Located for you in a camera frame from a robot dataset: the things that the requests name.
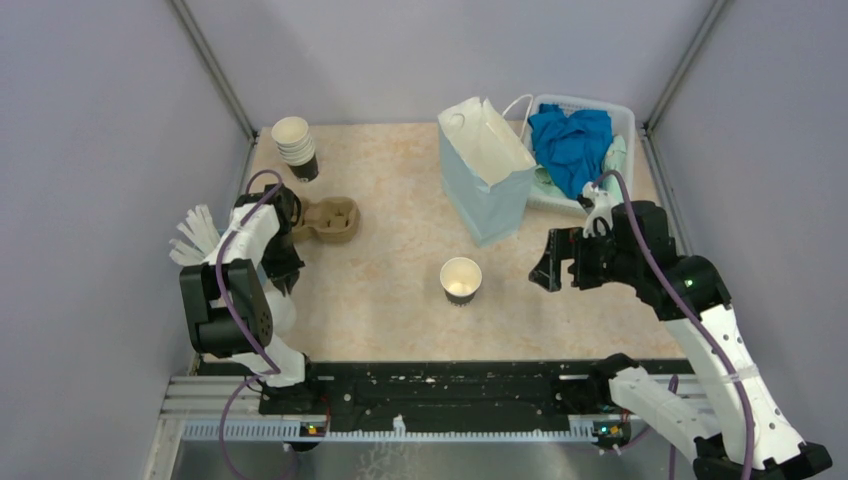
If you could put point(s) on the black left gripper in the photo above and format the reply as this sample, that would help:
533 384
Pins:
287 270

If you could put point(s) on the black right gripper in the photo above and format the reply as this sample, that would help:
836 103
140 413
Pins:
566 243

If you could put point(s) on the black paper coffee cup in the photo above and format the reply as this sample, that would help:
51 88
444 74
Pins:
460 279

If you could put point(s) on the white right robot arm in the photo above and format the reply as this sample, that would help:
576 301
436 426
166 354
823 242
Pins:
744 435

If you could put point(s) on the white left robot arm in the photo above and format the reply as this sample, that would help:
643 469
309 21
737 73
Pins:
236 296

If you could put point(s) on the stack of white lids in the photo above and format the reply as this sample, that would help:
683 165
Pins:
283 312

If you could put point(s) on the brown cardboard cup carrier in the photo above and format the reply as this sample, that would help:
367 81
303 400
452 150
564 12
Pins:
330 220

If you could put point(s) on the light green cloth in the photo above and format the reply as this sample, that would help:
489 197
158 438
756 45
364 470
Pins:
614 159

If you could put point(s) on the cup of white straws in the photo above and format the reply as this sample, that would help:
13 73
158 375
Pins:
202 237

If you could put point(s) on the blue cloth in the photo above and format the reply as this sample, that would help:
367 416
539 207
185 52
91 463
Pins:
571 147

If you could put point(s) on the light blue paper bag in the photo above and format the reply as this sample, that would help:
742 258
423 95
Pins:
486 170

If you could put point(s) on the stack of paper cups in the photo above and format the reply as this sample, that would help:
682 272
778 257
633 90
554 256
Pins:
296 147

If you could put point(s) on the white plastic basket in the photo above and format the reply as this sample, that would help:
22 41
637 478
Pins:
622 124

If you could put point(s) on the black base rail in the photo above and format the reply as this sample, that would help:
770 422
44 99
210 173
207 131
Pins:
468 396

